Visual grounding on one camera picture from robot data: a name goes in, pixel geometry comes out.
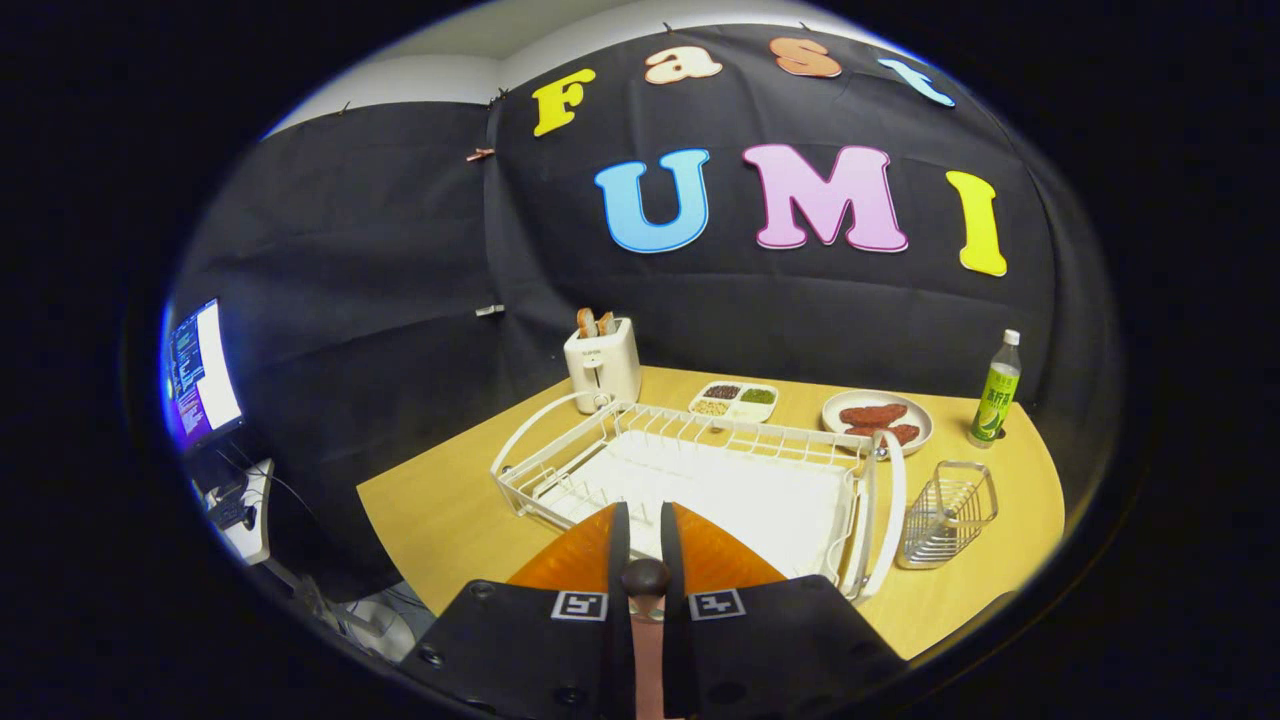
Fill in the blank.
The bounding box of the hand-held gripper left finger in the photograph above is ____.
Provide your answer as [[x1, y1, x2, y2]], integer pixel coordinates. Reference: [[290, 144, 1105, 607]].
[[398, 502, 636, 720]]

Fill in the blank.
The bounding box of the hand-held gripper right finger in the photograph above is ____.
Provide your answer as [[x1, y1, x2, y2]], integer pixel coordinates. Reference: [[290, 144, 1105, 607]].
[[660, 502, 909, 720]]

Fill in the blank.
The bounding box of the wooden handled spoon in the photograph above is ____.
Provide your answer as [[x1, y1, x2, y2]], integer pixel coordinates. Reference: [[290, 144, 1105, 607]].
[[621, 558, 673, 720]]

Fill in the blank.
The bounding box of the white wire dish rack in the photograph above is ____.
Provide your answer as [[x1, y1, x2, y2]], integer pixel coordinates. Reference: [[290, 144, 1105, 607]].
[[490, 390, 908, 606]]

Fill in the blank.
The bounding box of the metal wire basket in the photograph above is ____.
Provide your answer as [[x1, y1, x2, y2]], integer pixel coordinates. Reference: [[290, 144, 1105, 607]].
[[897, 460, 1000, 571]]

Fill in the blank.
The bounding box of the beige plate with sausages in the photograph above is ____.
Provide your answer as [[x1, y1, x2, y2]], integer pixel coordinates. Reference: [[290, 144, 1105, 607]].
[[821, 389, 935, 458]]

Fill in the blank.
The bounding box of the white divided bean dish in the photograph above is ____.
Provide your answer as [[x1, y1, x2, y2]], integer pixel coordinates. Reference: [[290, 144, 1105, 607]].
[[688, 380, 780, 424]]

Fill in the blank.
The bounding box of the white toaster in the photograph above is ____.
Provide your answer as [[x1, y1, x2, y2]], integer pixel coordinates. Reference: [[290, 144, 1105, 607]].
[[563, 317, 643, 415]]

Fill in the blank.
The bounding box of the white side table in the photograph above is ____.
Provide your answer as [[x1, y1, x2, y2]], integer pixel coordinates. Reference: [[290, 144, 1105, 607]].
[[205, 458, 276, 568]]

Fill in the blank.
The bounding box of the green label drink bottle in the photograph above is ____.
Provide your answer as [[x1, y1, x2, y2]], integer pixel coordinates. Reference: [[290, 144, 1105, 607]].
[[968, 329, 1023, 449]]

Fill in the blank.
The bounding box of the black backdrop cloth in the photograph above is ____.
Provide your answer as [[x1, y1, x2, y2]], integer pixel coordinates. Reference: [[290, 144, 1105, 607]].
[[165, 22, 1126, 601]]

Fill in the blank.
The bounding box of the computer monitor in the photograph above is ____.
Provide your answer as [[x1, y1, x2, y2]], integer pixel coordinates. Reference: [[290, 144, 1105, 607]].
[[163, 297, 246, 453]]

